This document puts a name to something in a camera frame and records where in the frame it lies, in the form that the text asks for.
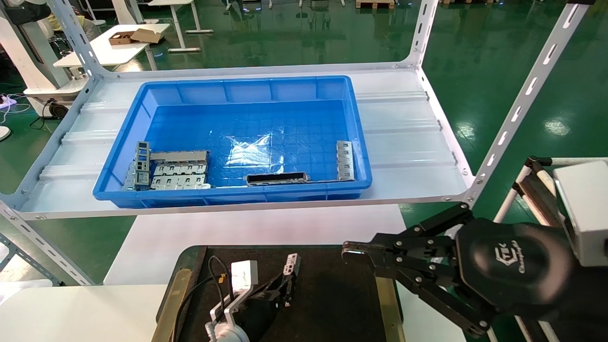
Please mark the person in yellow coat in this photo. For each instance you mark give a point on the person in yellow coat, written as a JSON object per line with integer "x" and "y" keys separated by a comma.
{"x": 71, "y": 23}

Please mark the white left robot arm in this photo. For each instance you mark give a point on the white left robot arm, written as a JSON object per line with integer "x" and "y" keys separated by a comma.
{"x": 228, "y": 336}

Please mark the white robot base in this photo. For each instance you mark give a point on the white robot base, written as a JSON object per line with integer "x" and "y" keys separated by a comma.
{"x": 28, "y": 52}

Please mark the blue plastic bin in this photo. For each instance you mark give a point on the blue plastic bin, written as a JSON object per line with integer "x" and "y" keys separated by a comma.
{"x": 266, "y": 109}

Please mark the white work table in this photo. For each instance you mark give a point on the white work table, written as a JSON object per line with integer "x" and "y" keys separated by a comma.
{"x": 109, "y": 52}

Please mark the white slotted metal shelf rack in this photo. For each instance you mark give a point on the white slotted metal shelf rack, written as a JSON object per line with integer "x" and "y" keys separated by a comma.
{"x": 403, "y": 142}

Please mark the white table with pedestal leg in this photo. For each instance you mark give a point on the white table with pedestal leg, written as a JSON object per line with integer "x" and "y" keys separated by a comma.
{"x": 175, "y": 21}

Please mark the black caster wheel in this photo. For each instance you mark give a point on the black caster wheel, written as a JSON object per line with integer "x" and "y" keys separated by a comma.
{"x": 58, "y": 110}

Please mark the clear plastic film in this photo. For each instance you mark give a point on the clear plastic film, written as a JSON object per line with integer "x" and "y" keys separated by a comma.
{"x": 251, "y": 154}

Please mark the slim grey slotted metal part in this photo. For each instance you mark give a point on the slim grey slotted metal part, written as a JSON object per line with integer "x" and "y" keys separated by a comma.
{"x": 292, "y": 263}

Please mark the dark grey ladder-shaped part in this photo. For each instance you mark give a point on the dark grey ladder-shaped part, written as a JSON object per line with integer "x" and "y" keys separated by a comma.
{"x": 142, "y": 156}

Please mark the flat cardboard box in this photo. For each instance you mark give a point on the flat cardboard box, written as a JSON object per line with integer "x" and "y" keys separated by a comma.
{"x": 147, "y": 35}

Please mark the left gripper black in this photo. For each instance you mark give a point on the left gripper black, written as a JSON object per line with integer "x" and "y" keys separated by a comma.
{"x": 256, "y": 318}

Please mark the black tray with brass edges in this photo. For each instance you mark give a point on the black tray with brass edges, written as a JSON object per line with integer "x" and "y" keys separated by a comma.
{"x": 332, "y": 304}

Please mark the black long metal part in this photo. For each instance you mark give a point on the black long metal part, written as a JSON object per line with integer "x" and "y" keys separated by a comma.
{"x": 275, "y": 179}

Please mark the white power strip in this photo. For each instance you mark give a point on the white power strip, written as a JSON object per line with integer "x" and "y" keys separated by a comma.
{"x": 5, "y": 100}

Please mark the wooden pallet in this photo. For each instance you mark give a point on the wooden pallet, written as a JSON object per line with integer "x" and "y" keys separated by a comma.
{"x": 375, "y": 4}

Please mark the cardboard tray box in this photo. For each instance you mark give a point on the cardboard tray box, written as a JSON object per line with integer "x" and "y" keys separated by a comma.
{"x": 121, "y": 39}

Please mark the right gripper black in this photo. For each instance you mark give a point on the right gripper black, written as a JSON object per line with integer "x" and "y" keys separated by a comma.
{"x": 513, "y": 270}

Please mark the white pipe cart black mats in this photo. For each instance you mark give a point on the white pipe cart black mats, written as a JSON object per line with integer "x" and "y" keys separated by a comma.
{"x": 536, "y": 164}

